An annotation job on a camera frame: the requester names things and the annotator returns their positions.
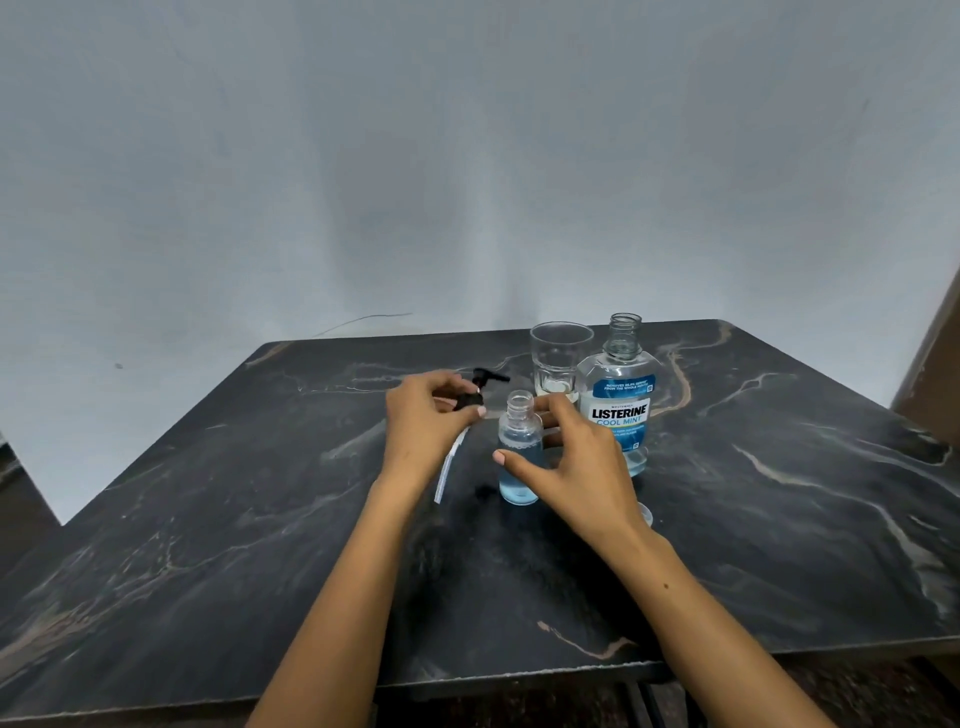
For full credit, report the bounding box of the person's left hand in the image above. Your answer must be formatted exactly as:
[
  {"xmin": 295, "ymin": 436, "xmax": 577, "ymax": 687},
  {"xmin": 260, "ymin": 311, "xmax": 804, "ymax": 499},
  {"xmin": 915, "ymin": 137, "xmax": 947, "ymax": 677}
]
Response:
[{"xmin": 371, "ymin": 369, "xmax": 489, "ymax": 500}]

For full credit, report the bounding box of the person's right hand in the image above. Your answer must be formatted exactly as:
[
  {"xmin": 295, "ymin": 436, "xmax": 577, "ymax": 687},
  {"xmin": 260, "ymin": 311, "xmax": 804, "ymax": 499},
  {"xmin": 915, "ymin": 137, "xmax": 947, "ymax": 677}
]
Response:
[{"xmin": 492, "ymin": 392, "xmax": 658, "ymax": 560}]

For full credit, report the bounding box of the black pump dispenser head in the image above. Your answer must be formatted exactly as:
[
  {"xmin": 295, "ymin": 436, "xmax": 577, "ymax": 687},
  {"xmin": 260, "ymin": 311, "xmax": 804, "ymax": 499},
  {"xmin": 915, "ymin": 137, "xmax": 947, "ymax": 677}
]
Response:
[{"xmin": 433, "ymin": 367, "xmax": 511, "ymax": 505}]

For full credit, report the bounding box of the small clear bottle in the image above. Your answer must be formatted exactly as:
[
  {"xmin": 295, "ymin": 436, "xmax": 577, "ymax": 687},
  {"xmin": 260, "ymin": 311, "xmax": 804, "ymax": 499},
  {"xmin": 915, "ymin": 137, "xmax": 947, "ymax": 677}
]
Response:
[{"xmin": 497, "ymin": 389, "xmax": 545, "ymax": 507}]

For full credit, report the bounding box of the large bottle with blue label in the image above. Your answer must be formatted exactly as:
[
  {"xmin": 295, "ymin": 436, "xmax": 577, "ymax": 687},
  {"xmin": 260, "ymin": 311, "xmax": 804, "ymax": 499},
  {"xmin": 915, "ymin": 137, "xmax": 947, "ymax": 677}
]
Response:
[{"xmin": 575, "ymin": 312, "xmax": 665, "ymax": 479}]

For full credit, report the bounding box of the clear drinking glass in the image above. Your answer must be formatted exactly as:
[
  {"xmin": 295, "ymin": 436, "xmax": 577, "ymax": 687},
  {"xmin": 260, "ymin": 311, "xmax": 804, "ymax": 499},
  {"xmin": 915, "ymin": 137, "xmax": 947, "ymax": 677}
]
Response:
[{"xmin": 529, "ymin": 320, "xmax": 596, "ymax": 399}]

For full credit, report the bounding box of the person's right forearm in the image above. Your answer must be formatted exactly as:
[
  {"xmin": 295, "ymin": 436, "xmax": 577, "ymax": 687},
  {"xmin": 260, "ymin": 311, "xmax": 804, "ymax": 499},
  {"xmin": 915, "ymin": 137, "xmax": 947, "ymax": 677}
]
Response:
[{"xmin": 599, "ymin": 524, "xmax": 838, "ymax": 728}]

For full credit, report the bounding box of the person's left forearm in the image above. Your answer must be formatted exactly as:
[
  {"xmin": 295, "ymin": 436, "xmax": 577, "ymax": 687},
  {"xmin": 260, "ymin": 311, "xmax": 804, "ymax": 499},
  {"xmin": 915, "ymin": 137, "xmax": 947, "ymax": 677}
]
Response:
[{"xmin": 245, "ymin": 479, "xmax": 421, "ymax": 728}]

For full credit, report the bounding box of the brown wooden door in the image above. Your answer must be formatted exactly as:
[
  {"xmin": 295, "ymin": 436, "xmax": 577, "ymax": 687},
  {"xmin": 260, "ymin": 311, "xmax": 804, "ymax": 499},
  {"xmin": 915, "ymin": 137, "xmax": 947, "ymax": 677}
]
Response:
[{"xmin": 890, "ymin": 269, "xmax": 960, "ymax": 451}]

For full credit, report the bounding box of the thin grey wire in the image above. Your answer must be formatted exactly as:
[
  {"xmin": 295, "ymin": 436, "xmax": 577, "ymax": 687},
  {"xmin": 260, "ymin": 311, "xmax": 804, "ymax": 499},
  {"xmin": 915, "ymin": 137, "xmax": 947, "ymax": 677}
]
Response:
[{"xmin": 313, "ymin": 312, "xmax": 414, "ymax": 337}]

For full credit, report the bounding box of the black metal table frame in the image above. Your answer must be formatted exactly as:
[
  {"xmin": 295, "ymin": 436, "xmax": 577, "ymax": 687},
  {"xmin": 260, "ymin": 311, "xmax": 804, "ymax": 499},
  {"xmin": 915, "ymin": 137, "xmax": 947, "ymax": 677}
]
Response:
[{"xmin": 622, "ymin": 678, "xmax": 710, "ymax": 728}]

